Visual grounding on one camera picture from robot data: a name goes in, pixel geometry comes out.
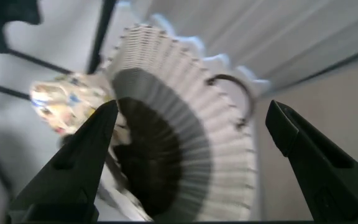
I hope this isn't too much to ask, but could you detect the cream printed garment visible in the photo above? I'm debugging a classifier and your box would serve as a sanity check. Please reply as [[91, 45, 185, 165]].
[[29, 73, 133, 147]]

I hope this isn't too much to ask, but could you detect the white laundry basket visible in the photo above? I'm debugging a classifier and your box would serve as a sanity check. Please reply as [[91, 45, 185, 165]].
[[99, 23, 262, 222]]

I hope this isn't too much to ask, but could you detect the white curtain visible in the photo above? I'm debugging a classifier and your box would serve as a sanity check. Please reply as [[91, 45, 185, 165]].
[[116, 0, 358, 94]]

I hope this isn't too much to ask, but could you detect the black clothes rack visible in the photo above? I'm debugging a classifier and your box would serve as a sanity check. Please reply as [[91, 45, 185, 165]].
[[0, 0, 117, 101]]

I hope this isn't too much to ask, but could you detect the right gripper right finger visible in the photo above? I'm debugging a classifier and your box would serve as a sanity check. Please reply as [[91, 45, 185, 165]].
[[265, 99, 358, 222]]

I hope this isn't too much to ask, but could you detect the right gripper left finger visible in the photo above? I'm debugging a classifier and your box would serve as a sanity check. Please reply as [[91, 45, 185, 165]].
[[9, 99, 120, 222]]

